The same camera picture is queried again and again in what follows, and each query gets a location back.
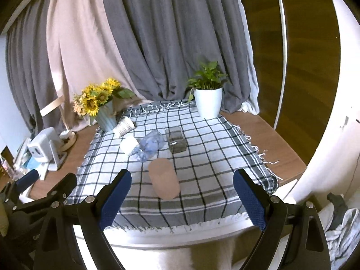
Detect pink beige cup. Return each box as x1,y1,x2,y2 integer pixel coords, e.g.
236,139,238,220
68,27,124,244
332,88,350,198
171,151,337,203
148,158,181,200

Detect plain white cup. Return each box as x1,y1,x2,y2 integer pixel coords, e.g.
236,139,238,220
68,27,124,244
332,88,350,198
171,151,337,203
119,135,139,155

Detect clear blue plastic cup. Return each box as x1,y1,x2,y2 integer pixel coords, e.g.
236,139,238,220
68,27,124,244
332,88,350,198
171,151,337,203
131,130,165,162

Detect black dotted paper cup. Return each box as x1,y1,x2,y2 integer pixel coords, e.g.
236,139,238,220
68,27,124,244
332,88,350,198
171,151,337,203
113,116,135,138

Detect white grey desktop appliance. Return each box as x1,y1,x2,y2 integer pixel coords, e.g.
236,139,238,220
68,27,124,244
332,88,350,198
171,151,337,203
27,127,67,171

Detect sunflower bouquet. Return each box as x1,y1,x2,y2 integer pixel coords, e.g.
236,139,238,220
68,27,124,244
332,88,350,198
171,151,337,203
73,77,135,118

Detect ribbed teal flower pot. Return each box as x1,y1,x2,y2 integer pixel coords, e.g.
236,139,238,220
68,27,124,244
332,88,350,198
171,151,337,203
96,100,117,132

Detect checkered grey white tablecloth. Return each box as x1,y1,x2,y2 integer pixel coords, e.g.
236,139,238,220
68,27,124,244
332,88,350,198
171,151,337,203
68,101,279,230

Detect clear square glass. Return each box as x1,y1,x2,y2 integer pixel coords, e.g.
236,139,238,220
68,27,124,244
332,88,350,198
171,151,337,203
165,126,187,154

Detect pink beige curtain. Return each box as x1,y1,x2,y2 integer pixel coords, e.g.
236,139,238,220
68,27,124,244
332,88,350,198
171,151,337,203
46,0,147,131

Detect white plant pot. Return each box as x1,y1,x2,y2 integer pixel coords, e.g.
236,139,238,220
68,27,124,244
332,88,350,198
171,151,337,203
195,87,223,119

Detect white floor lamp pole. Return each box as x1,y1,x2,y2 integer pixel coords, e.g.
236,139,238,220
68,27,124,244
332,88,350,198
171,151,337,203
271,0,289,131

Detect green potted plant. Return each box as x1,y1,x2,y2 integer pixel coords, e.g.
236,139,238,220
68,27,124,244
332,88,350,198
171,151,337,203
187,61,228,102

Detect grey curtain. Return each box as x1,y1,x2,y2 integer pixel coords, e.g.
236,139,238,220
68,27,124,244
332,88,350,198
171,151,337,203
1,0,259,133

